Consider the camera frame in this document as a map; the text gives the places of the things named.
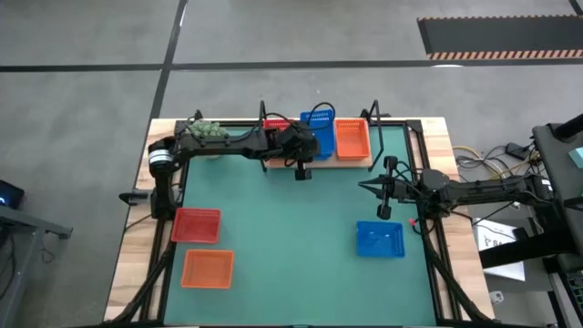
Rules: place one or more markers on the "black metal table frame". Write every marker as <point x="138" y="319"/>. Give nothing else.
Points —
<point x="415" y="126"/>

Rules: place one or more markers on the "orange plastic mesh basket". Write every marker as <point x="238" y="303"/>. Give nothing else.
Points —
<point x="207" y="269"/>
<point x="351" y="139"/>

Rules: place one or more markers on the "teal flat item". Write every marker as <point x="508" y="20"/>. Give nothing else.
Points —
<point x="577" y="158"/>

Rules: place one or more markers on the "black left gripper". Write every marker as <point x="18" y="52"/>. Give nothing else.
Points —
<point x="298" y="146"/>

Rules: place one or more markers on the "red plastic mesh basket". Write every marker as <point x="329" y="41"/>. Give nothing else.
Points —
<point x="275" y="124"/>
<point x="196" y="225"/>

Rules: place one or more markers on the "black device with blue light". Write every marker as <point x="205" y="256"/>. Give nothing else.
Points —
<point x="11" y="193"/>

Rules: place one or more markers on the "white printed paper sheet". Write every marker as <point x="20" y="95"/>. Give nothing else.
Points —
<point x="505" y="272"/>

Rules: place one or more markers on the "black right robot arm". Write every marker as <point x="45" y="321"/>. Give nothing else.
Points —
<point x="478" y="189"/>

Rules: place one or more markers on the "black striped-edge floor mat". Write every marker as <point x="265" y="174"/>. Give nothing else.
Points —
<point x="501" y="36"/>

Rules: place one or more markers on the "green artificial succulent plant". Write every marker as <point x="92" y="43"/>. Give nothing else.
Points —
<point x="205" y="129"/>

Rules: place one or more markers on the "black metal shelf support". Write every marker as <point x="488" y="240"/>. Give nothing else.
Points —
<point x="262" y="109"/>
<point x="376" y="108"/>

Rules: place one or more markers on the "green table mat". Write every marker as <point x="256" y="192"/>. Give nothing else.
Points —
<point x="296" y="273"/>

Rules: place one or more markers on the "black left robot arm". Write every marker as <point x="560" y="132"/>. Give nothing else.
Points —
<point x="218" y="145"/>

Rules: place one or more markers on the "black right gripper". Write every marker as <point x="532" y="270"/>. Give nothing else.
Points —
<point x="403" y="190"/>

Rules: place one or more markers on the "black power adapter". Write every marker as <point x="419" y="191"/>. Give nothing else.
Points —
<point x="517" y="150"/>

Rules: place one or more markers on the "wooden shelf board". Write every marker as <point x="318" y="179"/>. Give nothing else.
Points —
<point x="337" y="164"/>

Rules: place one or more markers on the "small white object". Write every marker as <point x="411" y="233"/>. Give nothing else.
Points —
<point x="497" y="297"/>

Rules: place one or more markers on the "blue plastic mesh basket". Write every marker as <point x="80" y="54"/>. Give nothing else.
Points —
<point x="380" y="239"/>
<point x="324" y="136"/>

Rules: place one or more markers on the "gray metal desk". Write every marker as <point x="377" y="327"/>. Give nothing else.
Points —
<point x="27" y="223"/>

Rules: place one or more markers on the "black table clamp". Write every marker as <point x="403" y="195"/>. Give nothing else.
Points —
<point x="134" y="197"/>

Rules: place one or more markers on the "black equipment cart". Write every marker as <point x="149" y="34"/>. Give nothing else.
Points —
<point x="558" y="159"/>

